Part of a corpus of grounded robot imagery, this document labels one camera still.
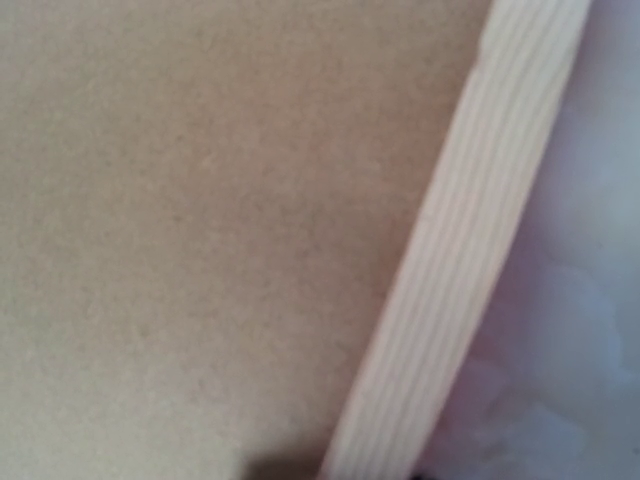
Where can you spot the brown cardboard backing board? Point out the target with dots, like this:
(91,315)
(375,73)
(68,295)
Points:
(203,204)

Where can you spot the wooden picture frame pink edge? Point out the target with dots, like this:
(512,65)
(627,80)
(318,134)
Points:
(461,237)

